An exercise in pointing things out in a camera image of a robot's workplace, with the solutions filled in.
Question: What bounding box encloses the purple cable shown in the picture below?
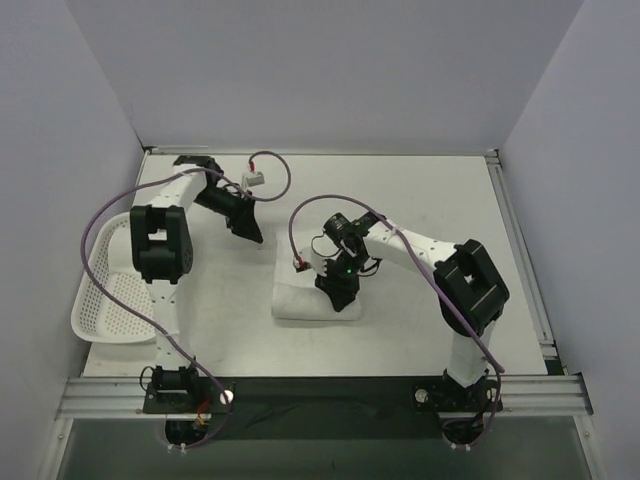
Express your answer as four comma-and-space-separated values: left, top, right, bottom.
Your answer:
80, 150, 293, 446
288, 193, 506, 446

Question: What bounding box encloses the white towel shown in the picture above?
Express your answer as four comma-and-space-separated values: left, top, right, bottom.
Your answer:
271, 227, 362, 322

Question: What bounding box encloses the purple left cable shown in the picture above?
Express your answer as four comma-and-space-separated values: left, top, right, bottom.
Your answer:
80, 150, 293, 446

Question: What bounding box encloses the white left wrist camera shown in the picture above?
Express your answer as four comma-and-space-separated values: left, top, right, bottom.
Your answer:
241, 170, 265, 190

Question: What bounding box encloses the aluminium front rail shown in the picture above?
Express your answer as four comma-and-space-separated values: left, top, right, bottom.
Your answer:
55, 375, 593, 419

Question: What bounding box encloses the white perforated plastic basket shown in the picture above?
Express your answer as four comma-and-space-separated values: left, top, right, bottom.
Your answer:
71, 213, 155, 344

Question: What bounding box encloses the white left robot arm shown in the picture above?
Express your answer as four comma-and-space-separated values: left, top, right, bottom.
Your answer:
129, 155, 264, 412

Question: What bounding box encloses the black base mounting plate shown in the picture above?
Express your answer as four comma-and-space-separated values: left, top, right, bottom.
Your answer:
142, 375, 503, 446

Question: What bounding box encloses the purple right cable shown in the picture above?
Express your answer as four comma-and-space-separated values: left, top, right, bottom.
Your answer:
288, 193, 506, 446

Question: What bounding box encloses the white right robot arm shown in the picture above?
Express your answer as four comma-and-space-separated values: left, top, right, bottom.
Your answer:
301, 213, 510, 410

